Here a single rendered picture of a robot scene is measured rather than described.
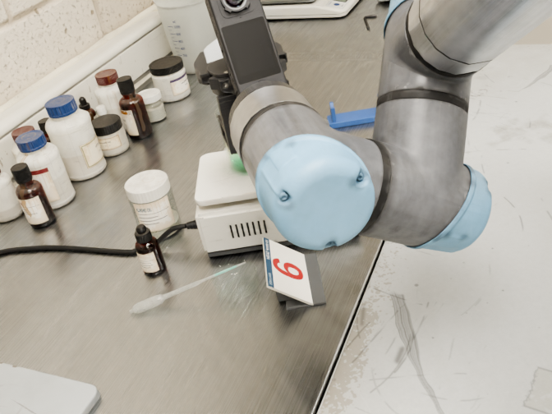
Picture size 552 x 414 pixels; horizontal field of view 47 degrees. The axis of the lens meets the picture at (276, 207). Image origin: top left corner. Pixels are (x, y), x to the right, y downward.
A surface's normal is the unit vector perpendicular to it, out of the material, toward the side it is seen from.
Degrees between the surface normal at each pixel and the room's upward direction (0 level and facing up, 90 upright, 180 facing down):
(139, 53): 90
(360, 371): 0
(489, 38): 131
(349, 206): 89
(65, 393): 0
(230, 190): 0
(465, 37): 118
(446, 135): 59
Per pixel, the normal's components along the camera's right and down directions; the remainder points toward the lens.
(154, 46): 0.91, 0.08
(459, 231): 0.26, 0.58
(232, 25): 0.15, -0.02
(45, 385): -0.16, -0.82
